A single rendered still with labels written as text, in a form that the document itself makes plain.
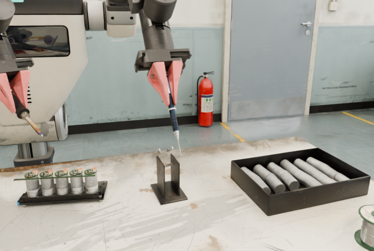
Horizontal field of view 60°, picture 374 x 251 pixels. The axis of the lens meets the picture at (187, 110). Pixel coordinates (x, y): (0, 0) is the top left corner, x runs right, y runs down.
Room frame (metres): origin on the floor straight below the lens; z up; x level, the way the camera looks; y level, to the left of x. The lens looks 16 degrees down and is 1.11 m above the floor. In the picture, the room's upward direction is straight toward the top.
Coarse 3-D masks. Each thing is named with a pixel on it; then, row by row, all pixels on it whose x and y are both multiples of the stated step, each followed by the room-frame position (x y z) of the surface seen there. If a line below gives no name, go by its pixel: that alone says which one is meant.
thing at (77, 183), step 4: (76, 172) 0.58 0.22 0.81; (72, 180) 0.57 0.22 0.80; (76, 180) 0.57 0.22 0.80; (80, 180) 0.58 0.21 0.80; (72, 184) 0.57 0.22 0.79; (76, 184) 0.57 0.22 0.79; (80, 184) 0.58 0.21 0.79; (72, 188) 0.57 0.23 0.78; (76, 188) 0.57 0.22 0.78; (80, 188) 0.57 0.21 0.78; (72, 192) 0.57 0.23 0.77; (76, 192) 0.57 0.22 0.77; (80, 192) 0.57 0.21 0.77
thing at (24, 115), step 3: (24, 111) 0.62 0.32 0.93; (21, 114) 0.62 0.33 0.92; (24, 114) 0.62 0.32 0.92; (27, 114) 0.62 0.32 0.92; (24, 117) 0.61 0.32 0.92; (27, 117) 0.61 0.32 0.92; (27, 120) 0.61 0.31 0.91; (30, 120) 0.61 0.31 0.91; (30, 123) 0.60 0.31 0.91; (33, 123) 0.60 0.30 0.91; (33, 126) 0.60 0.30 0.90; (36, 126) 0.60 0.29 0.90; (36, 129) 0.59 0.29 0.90; (39, 129) 0.59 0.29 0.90; (39, 132) 0.59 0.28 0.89
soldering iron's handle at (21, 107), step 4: (12, 92) 0.67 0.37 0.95; (16, 100) 0.64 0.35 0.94; (16, 104) 0.63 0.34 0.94; (20, 104) 0.63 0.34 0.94; (16, 108) 0.63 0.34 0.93; (20, 108) 0.62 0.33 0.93; (24, 108) 0.63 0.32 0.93; (16, 112) 0.62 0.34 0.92; (20, 112) 0.62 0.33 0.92; (28, 112) 0.63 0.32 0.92; (20, 116) 0.62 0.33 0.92
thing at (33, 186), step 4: (36, 176) 0.57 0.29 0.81; (28, 180) 0.56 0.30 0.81; (32, 180) 0.56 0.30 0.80; (36, 180) 0.57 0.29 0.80; (28, 184) 0.56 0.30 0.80; (32, 184) 0.56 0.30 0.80; (36, 184) 0.57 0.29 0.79; (28, 188) 0.56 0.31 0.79; (32, 188) 0.56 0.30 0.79; (36, 188) 0.57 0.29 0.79; (40, 188) 0.58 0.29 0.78; (28, 192) 0.56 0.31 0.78; (32, 192) 0.56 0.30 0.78; (36, 192) 0.57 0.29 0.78; (40, 192) 0.57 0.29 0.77
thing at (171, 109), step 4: (168, 80) 0.61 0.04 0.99; (168, 84) 0.60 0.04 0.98; (168, 88) 0.60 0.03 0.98; (172, 96) 0.59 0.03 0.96; (172, 100) 0.59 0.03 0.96; (172, 104) 0.58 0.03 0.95; (172, 108) 0.57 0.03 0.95; (172, 112) 0.57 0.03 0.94; (172, 116) 0.57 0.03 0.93; (172, 120) 0.57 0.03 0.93; (176, 120) 0.57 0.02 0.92; (172, 124) 0.56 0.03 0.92; (176, 124) 0.56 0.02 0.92; (176, 128) 0.56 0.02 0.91
